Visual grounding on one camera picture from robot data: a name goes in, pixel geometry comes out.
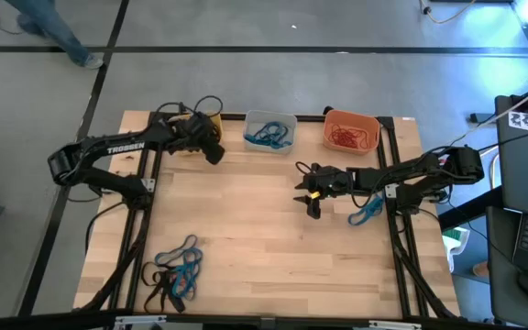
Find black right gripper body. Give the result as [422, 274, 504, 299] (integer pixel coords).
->
[306, 164, 353, 220]

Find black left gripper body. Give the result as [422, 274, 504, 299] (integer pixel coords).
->
[174, 113, 226, 166]

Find wide black rubber band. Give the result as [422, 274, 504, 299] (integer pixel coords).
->
[140, 260, 173, 314]
[153, 269, 188, 315]

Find yellow plastic basket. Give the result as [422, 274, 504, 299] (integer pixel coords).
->
[166, 112, 225, 158]

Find orange plastic basket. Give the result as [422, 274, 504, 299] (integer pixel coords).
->
[322, 108, 381, 156]

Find white plastic basket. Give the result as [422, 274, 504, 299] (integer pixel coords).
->
[242, 109, 299, 155]

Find white and green object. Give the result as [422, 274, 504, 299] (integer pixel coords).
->
[441, 225, 471, 275]

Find person's legs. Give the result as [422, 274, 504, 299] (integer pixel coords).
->
[3, 0, 105, 71]

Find person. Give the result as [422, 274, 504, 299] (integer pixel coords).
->
[471, 260, 490, 279]

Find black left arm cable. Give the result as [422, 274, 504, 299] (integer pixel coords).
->
[153, 94, 225, 121]

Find black aluminium table frame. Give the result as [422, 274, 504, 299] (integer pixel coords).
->
[0, 101, 499, 330]

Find silver frame plate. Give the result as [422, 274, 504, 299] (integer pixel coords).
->
[368, 320, 424, 330]
[114, 314, 168, 329]

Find yellow floor extension cable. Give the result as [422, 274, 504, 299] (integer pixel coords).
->
[418, 0, 479, 26]

